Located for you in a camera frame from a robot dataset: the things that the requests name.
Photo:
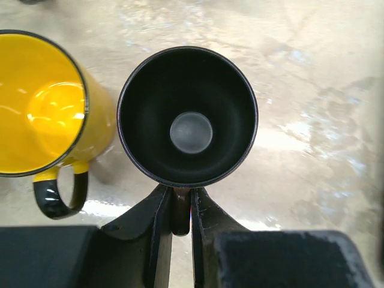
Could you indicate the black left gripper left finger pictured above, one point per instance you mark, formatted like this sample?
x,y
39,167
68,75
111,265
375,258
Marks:
x,y
133,250

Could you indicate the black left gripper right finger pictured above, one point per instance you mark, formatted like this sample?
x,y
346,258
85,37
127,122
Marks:
x,y
226,254

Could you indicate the brown mug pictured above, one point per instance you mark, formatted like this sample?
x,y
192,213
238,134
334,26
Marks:
x,y
187,117

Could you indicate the yellow mug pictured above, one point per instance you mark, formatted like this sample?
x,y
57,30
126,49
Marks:
x,y
55,119

